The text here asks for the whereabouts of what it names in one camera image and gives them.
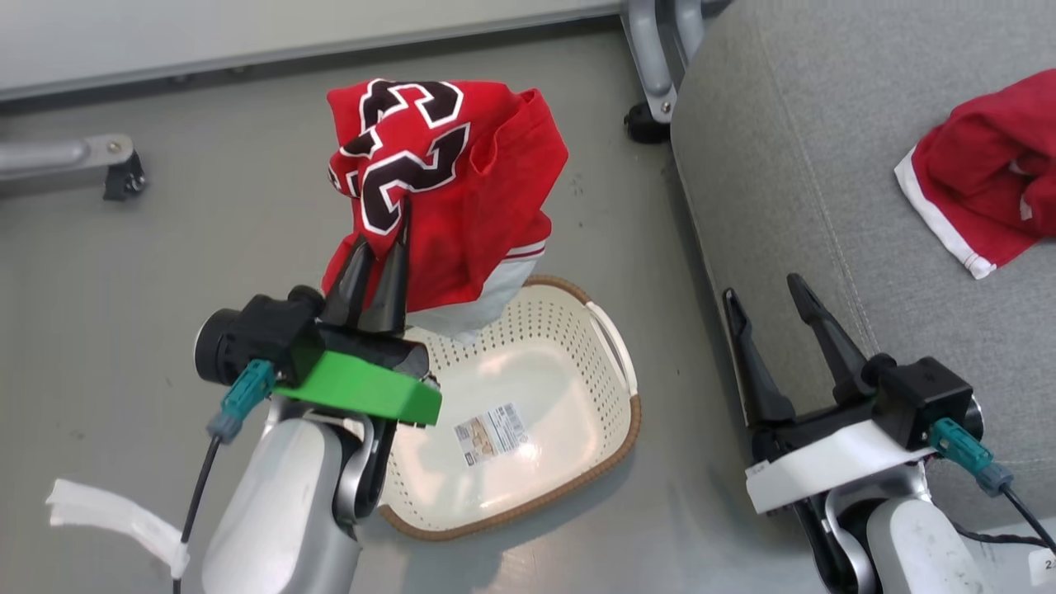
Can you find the white tape strip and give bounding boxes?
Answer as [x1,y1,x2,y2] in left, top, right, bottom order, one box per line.
[45,478,191,579]

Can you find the long grey partition foot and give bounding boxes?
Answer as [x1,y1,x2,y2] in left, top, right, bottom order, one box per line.
[0,134,135,200]

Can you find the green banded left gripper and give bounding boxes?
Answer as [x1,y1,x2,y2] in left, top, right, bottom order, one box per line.
[275,194,444,428]

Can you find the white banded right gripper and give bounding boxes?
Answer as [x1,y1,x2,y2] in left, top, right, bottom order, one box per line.
[722,273,935,516]

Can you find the red jersey with black number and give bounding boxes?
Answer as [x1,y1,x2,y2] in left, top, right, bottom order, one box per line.
[320,78,570,344]

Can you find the red shorts with white trim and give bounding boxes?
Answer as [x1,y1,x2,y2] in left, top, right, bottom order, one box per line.
[894,68,1056,281]

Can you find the black caster wheel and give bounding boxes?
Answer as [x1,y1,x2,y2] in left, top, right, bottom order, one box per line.
[623,101,674,146]
[102,152,148,202]

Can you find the white perforated laundry basket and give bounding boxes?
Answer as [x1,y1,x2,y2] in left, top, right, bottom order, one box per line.
[375,275,643,542]

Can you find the grey fabric sofa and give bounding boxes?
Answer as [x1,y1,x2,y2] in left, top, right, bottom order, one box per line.
[670,0,1056,530]

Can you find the printed label sticker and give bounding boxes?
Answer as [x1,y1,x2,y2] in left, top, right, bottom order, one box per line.
[453,402,530,468]

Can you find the black cable with teal plug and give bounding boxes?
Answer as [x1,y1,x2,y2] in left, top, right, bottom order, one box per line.
[927,417,1056,555]
[172,358,278,594]

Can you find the grey partition foot with bolt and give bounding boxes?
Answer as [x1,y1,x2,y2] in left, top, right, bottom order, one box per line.
[620,0,679,125]

